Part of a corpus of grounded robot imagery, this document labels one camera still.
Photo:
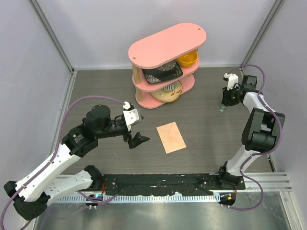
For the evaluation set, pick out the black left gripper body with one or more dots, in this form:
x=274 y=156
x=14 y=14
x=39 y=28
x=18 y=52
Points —
x=126 y=137

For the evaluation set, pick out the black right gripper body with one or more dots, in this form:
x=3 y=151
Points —
x=230 y=96

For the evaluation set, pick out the pink envelope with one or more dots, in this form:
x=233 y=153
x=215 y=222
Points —
x=171 y=137

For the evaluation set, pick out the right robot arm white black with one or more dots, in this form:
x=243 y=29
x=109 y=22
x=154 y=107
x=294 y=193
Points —
x=262 y=130

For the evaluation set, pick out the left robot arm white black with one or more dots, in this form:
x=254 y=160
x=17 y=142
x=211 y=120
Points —
x=34 y=193

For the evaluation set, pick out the beige patterned plate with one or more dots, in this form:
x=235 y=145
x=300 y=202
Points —
x=168 y=97

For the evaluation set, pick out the yellow bowl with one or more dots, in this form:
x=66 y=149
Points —
x=188 y=59

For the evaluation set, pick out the striped small bowl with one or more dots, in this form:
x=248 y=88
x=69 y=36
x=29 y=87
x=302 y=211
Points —
x=171 y=87

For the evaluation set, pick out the black floral plate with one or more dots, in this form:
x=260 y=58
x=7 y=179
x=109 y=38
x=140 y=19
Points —
x=166 y=72

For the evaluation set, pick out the pink three-tier shelf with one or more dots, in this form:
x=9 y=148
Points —
x=158 y=49

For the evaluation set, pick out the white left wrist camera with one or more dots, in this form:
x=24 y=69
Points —
x=131 y=114

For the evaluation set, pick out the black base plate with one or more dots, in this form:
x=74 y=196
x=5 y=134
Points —
x=187 y=184

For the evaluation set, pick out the aluminium frame rail right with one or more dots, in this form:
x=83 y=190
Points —
x=277 y=4

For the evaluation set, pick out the aluminium frame rail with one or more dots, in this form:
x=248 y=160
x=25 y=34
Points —
x=277 y=4
x=44 y=21

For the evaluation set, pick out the white slotted cable duct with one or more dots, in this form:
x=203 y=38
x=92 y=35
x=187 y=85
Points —
x=121 y=199

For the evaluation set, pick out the aluminium frame rail left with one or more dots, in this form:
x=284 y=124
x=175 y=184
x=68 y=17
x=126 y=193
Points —
x=44 y=21

